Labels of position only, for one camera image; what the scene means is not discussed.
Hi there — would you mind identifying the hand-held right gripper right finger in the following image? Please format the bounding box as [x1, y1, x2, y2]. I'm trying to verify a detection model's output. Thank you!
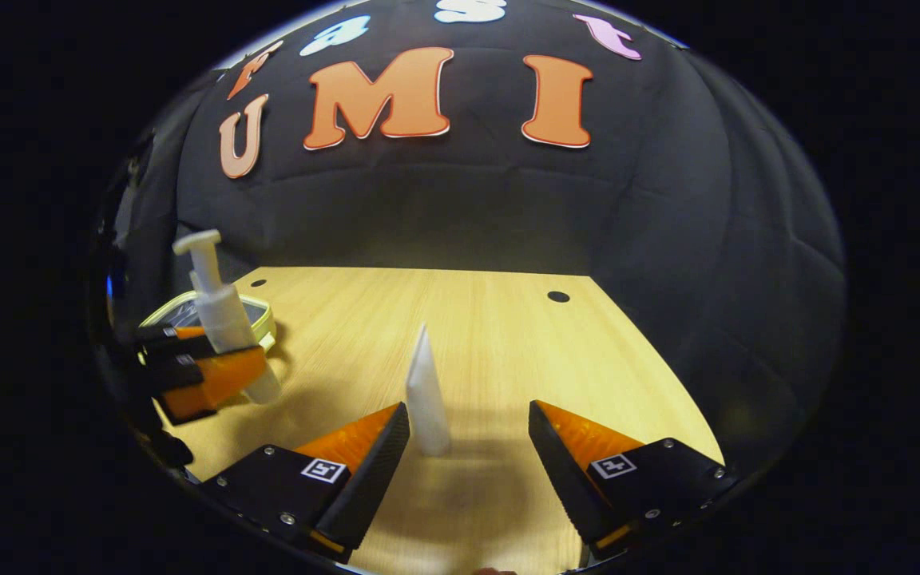
[528, 401, 748, 560]

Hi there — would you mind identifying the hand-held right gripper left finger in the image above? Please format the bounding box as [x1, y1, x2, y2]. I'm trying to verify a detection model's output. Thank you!
[199, 402, 413, 566]

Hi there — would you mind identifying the white pump bottle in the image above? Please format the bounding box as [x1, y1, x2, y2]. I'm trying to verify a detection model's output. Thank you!
[172, 229, 284, 406]

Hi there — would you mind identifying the white squeeze tube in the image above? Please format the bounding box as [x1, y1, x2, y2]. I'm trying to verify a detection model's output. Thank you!
[405, 322, 454, 458]

